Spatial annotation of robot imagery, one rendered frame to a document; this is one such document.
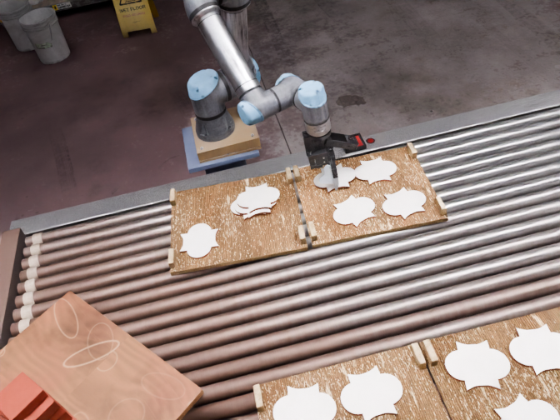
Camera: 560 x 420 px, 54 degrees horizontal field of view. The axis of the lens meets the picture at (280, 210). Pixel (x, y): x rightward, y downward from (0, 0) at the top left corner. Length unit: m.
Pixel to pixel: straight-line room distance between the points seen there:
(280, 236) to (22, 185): 2.50
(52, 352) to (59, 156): 2.62
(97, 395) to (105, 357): 0.10
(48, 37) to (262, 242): 3.70
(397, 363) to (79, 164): 2.86
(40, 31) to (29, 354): 3.79
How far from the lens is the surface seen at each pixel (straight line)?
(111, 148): 3.85
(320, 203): 1.72
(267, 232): 1.66
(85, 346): 1.45
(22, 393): 1.13
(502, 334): 1.46
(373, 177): 1.79
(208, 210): 1.78
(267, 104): 1.60
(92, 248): 1.84
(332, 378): 1.37
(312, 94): 1.55
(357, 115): 3.66
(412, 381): 1.37
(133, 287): 1.68
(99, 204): 1.98
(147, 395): 1.32
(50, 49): 5.09
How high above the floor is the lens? 2.15
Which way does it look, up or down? 45 degrees down
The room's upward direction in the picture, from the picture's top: 10 degrees counter-clockwise
